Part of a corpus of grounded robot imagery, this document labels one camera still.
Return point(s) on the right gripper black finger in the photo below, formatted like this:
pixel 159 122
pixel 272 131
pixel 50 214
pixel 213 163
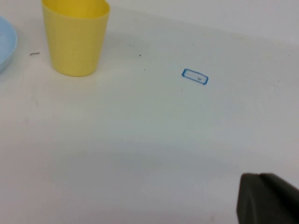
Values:
pixel 268 200

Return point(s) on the yellow plastic cup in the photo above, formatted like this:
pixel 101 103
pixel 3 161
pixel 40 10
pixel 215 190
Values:
pixel 74 46

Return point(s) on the light blue round plate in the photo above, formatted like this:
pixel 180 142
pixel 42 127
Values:
pixel 5 42

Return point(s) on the small dark fibre scrap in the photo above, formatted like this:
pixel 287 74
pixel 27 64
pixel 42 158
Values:
pixel 35 53

